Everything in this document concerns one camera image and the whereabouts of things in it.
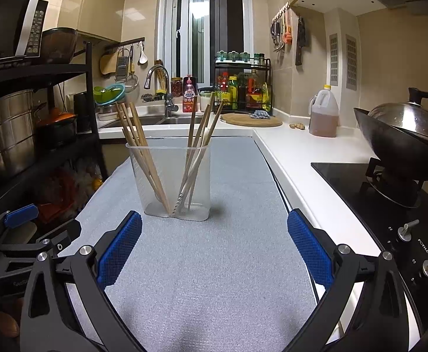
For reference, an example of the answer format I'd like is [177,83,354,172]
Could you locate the white handled knife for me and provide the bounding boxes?
[171,146,208,216]

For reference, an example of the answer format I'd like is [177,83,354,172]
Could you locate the chrome kitchen faucet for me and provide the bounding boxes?
[143,63,179,119]

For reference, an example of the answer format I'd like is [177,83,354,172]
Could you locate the hanging orange utensils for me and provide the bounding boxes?
[270,3,293,53]

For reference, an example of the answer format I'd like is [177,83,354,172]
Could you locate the person's left hand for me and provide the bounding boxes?
[0,298,24,339]

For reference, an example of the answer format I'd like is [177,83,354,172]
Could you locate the black gas stove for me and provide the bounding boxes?
[312,157,428,332]

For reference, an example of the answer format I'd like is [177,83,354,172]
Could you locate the stainless steel stock pot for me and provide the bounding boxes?
[0,90,34,176]

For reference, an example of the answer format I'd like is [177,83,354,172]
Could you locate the grey woven table mat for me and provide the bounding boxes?
[57,135,329,352]

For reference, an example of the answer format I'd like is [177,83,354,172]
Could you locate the black shelving unit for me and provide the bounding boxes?
[0,41,109,221]

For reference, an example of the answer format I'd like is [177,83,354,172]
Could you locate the green plastic bowl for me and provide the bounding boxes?
[93,84,126,106]

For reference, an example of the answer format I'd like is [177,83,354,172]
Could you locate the stainless steel sink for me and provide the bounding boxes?
[102,116,191,128]

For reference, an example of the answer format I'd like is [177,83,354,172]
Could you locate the clear plastic utensil container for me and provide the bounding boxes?
[126,138,211,222]

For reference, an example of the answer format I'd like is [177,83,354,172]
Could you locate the black wok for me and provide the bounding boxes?
[353,107,428,181]

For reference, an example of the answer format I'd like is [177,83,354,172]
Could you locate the hanging metal grater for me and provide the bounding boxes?
[115,47,130,82]

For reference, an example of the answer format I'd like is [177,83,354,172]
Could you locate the dark brown bowl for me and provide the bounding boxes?
[41,27,78,64]

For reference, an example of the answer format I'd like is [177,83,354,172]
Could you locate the microwave oven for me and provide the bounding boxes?
[0,0,48,60]

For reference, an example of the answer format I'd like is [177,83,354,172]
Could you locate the ginger piece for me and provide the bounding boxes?
[289,123,306,130]

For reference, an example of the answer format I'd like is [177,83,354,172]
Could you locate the steel wok lid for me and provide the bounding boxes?
[368,87,428,138]

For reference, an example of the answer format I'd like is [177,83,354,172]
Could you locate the hanging white ladle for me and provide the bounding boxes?
[138,41,148,65]

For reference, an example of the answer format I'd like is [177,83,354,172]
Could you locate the plastic oil jug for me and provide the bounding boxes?
[309,85,339,138]

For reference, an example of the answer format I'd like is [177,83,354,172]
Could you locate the blue checkered cloth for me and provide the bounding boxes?
[250,110,271,120]

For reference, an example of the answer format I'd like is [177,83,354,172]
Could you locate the pink dish soap bottle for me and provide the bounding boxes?
[182,75,197,113]

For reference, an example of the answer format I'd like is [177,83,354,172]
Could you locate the round wooden cutting board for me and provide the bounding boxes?
[220,113,282,128]

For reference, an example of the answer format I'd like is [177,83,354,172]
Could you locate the black condiment rack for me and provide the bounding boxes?
[214,51,273,114]

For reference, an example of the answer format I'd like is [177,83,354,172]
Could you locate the hanging cleaver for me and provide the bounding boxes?
[295,17,306,66]

